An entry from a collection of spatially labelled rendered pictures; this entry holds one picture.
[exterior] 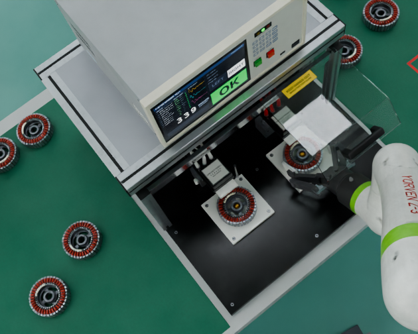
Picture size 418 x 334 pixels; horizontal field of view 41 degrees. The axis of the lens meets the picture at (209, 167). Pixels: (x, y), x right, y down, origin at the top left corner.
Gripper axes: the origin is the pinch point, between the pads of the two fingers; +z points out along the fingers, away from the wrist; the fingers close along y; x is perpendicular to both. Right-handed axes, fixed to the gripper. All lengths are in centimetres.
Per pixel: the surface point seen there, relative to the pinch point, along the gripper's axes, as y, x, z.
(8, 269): -88, 10, 29
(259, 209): -19.5, -4.0, -2.4
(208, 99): -18.5, 39.3, -7.4
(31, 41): -39, 11, 181
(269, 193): -14.3, -3.9, 0.1
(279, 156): -4.8, 0.4, 5.1
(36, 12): -27, 18, 193
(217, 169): -23.3, 14.0, 1.1
